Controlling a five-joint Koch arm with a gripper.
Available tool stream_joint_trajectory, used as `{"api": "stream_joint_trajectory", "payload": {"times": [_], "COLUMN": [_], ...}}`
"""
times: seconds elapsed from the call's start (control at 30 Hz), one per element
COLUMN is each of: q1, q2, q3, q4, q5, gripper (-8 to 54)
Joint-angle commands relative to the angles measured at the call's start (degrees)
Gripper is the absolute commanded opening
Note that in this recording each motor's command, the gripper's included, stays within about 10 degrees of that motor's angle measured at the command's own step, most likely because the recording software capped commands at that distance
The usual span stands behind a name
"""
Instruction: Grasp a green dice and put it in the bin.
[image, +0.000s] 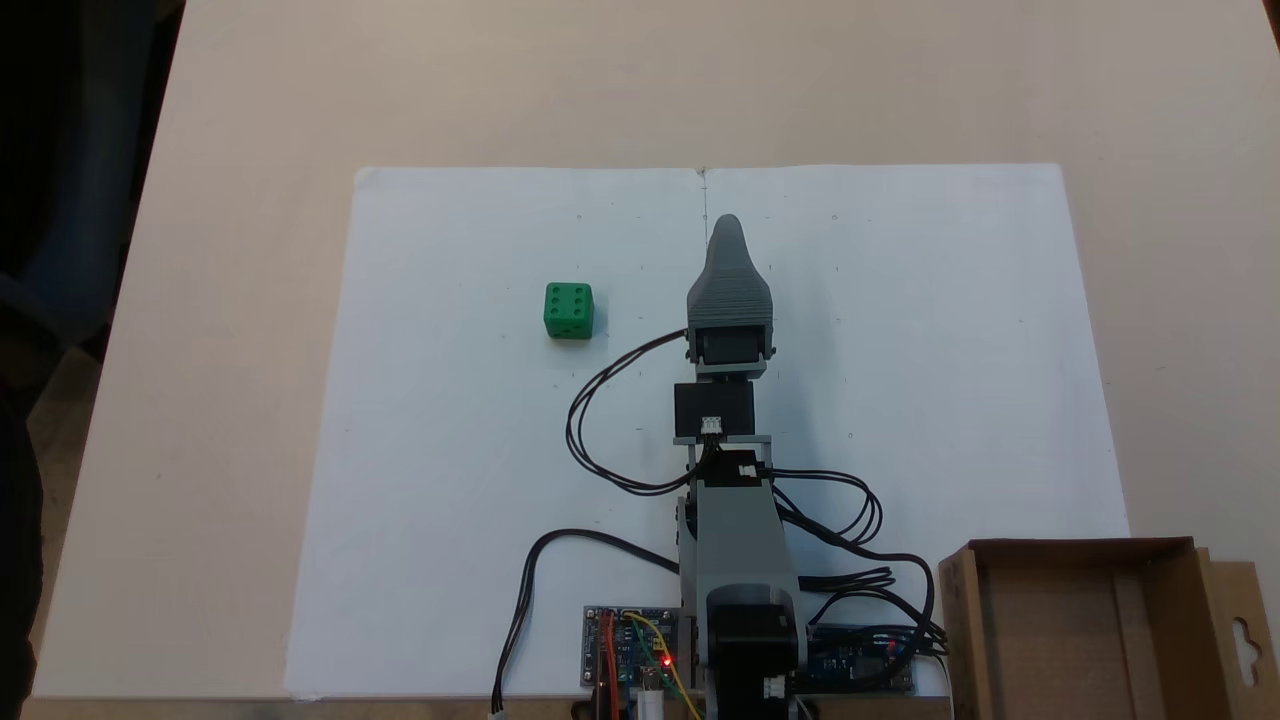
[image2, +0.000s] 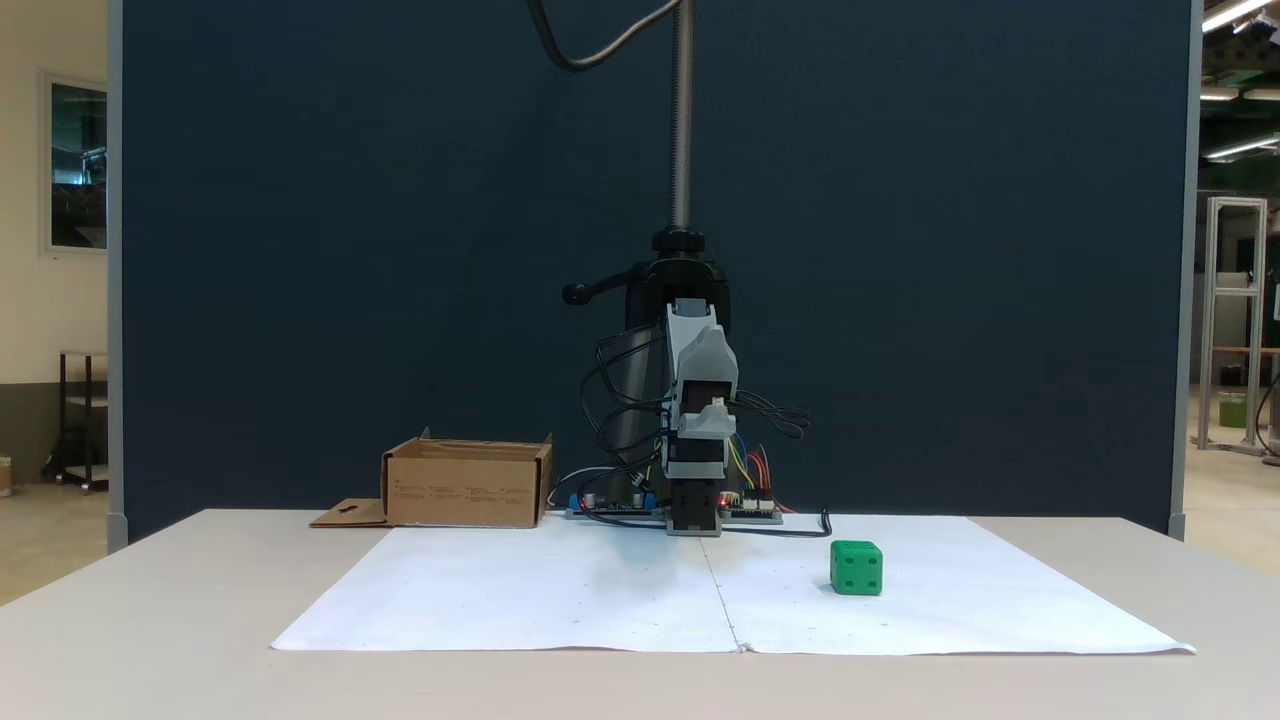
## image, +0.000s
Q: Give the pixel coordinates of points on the white USB plug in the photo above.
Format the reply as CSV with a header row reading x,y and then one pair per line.
x,y
652,708

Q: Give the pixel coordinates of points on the white paper sheet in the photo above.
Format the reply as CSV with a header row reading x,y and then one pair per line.
x,y
450,450

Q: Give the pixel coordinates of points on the blue circuit board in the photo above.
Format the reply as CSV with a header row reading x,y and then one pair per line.
x,y
850,665

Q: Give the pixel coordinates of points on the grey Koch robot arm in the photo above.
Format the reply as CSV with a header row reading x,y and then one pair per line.
x,y
735,540

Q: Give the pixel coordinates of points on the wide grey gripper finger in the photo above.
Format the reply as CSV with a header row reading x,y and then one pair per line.
x,y
730,290

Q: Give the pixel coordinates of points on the circuit board with red LED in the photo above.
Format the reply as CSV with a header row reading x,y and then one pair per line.
x,y
630,655

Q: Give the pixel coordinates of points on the green die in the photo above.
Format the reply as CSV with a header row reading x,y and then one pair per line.
x,y
568,310

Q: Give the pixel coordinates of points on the brown cardboard box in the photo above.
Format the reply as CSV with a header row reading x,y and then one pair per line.
x,y
1050,640

